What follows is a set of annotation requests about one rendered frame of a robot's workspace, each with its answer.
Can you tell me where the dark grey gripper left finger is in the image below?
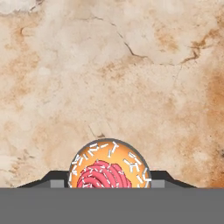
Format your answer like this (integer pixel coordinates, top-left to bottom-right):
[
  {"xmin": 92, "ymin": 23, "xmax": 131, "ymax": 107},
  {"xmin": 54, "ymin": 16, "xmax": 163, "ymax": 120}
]
[{"xmin": 17, "ymin": 170, "xmax": 71, "ymax": 189}]

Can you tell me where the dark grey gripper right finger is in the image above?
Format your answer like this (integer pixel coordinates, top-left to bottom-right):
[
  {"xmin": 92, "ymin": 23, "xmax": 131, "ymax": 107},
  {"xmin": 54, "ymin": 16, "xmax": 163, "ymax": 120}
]
[{"xmin": 150, "ymin": 170, "xmax": 197, "ymax": 189}]

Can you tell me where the orange cupcake with pink frosting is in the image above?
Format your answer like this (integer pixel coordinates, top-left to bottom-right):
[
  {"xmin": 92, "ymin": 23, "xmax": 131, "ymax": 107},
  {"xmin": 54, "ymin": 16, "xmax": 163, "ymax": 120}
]
[{"xmin": 67, "ymin": 138, "xmax": 152, "ymax": 189}]

